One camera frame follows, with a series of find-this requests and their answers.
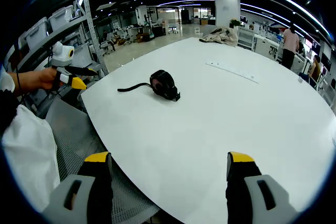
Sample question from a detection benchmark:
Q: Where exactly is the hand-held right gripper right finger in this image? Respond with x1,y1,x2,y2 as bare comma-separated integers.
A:
225,151,300,224

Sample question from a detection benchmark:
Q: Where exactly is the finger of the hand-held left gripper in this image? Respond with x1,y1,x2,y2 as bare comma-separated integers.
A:
59,72,88,90
64,65,99,76

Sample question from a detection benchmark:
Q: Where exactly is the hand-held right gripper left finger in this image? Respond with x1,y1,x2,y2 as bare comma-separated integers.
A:
41,151,114,224

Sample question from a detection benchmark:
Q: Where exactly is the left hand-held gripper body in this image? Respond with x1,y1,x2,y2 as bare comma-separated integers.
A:
50,41,76,91

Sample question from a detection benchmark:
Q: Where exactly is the black tape measure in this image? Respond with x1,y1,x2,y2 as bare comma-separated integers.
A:
117,69,182,102

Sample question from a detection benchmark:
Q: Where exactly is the person's left forearm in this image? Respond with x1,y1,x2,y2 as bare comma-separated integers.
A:
0,70,34,97

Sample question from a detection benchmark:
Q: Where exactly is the grey plastic storage box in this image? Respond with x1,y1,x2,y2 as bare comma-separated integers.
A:
24,16,52,51
48,4,75,32

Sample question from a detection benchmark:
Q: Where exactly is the black office chair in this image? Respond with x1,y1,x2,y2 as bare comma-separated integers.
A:
100,40,117,56

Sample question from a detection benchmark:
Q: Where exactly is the grey metal shelf rack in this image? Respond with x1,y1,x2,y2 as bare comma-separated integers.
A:
3,0,110,120

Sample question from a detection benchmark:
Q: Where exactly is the grey perforated metal panel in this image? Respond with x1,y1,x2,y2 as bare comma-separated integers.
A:
44,97,161,224

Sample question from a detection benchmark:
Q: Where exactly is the person's body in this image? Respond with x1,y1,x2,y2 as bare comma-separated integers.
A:
0,89,61,213

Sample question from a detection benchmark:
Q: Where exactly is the flat white strip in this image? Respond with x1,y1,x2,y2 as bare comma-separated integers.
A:
205,59,261,84

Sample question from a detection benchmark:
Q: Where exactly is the beige crumpled cloth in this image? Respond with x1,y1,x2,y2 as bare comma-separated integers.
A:
198,26,238,48

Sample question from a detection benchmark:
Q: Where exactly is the white slatted cabinet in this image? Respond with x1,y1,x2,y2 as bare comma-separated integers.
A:
237,25,256,51

